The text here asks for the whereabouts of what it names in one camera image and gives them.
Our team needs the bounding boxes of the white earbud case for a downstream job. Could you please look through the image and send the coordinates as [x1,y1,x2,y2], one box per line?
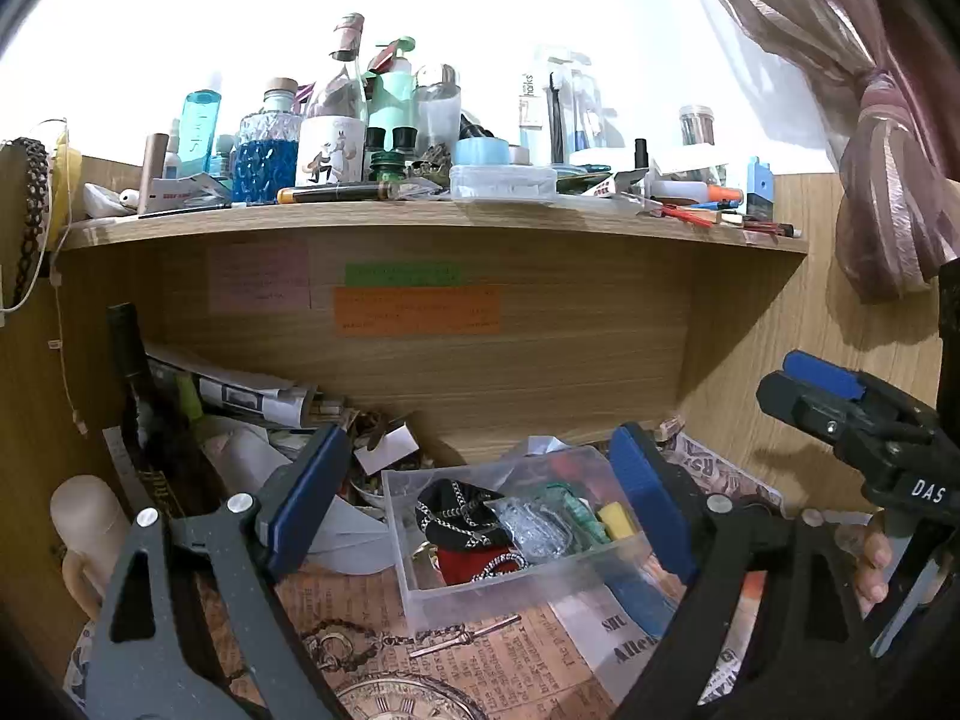
[82,184,143,220]

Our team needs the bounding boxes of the black and gold pen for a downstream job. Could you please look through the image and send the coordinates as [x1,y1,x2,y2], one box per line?
[277,181,385,206]

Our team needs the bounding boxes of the dark wine bottle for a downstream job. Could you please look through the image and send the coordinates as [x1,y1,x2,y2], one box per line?
[105,304,205,520]

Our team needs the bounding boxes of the glass jar with dark contents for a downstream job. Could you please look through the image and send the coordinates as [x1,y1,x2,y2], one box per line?
[679,105,719,149]

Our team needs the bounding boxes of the brown cardboard tube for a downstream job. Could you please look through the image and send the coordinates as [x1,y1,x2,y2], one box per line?
[139,133,170,200]

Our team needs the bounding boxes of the light blue tape roll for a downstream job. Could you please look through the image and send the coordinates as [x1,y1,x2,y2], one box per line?
[455,137,513,166]

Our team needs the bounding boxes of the clear plastic box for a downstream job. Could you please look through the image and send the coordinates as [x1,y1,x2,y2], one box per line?
[381,444,662,632]

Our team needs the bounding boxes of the orange sticky note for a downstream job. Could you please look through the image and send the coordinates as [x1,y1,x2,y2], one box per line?
[334,285,500,337]

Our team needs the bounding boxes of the beige handled mug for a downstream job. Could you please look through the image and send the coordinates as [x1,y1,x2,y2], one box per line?
[51,474,137,620]

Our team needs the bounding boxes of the mint green pump bottle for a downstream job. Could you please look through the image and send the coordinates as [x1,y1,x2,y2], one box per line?
[364,36,418,133]

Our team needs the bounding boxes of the person's right hand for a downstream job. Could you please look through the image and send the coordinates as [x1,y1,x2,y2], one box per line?
[853,525,895,617]

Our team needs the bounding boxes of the toothbrush package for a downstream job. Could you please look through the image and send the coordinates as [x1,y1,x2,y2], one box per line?
[517,49,610,152]

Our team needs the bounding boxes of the wooden shelf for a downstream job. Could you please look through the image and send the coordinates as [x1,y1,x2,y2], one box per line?
[56,199,811,466]

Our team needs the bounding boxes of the black chain-print cloth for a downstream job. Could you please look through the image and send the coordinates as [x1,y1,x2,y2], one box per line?
[415,478,516,550]

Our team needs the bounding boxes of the small white paper box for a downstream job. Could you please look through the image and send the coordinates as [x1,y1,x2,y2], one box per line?
[354,424,420,476]

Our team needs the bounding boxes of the turquoise plastic bottle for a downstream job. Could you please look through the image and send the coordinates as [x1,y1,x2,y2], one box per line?
[180,90,223,178]

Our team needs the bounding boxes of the rolled newspaper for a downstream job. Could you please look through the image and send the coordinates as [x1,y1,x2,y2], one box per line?
[142,341,321,430]

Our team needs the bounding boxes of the blue faceted glass bottle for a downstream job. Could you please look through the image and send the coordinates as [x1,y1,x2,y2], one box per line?
[232,77,303,203]

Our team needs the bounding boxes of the green cloth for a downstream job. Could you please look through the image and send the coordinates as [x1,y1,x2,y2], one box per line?
[536,481,610,545]

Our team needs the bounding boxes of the black twin-cap bottles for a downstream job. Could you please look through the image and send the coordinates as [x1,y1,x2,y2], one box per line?
[365,126,419,175]

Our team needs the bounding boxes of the clear bottle with cartoon label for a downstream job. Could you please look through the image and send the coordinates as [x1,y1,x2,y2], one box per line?
[296,13,368,187]

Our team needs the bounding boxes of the stack of books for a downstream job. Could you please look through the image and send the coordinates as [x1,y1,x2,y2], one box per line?
[300,396,362,432]

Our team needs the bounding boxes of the white carton with red print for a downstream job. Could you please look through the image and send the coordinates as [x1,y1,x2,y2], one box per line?
[139,172,230,215]

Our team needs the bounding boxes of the yellow sponge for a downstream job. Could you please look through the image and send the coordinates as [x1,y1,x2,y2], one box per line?
[598,501,635,541]

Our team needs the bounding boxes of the red cloth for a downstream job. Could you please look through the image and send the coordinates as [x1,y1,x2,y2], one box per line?
[435,546,530,587]

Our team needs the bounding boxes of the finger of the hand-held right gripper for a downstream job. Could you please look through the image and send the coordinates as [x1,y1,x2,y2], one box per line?
[755,373,852,460]
[782,350,865,401]

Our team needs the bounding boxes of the mauve striped curtain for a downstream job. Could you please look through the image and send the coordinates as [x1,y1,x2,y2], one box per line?
[671,0,960,306]

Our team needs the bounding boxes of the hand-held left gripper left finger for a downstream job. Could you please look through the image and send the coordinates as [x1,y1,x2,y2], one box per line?
[82,424,355,720]

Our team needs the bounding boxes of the clear lidded plastic container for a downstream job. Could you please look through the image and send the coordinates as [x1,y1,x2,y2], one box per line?
[450,163,559,202]

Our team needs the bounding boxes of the blue plastic box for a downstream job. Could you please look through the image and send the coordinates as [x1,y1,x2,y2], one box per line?
[745,157,774,220]

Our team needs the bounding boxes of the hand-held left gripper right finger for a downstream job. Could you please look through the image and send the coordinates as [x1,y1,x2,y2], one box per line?
[607,422,886,720]

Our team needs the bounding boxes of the pink sticky note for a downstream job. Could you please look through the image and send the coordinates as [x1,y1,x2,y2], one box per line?
[208,244,312,314]

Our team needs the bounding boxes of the white cable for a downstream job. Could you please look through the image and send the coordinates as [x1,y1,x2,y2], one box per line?
[46,270,89,437]

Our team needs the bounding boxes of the yellow hanging item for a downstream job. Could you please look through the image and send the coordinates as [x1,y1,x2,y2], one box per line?
[45,136,83,235]

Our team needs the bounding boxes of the black lace band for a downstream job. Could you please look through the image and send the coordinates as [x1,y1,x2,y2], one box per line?
[0,137,50,314]

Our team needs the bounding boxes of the glass bottle with silver cap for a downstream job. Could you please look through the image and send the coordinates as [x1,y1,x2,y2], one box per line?
[412,64,461,149]

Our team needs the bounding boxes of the silver mesh scrunchie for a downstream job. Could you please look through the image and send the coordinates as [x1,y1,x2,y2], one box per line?
[487,495,580,563]

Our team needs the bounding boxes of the green sticky note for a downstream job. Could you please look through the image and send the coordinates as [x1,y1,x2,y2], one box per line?
[345,262,464,286]

